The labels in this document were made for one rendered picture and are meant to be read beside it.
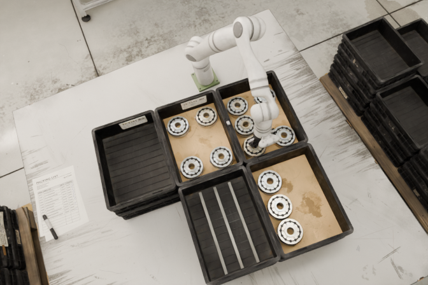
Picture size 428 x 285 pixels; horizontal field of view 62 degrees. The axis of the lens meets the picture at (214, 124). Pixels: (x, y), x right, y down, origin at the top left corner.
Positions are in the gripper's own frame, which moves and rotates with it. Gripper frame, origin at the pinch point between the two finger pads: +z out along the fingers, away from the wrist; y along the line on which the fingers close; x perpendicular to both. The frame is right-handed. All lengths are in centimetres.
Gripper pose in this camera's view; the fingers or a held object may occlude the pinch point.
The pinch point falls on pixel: (260, 143)
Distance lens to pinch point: 163.0
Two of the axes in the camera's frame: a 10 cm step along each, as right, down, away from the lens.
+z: 0.7, 4.3, 9.0
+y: -9.1, 3.9, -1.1
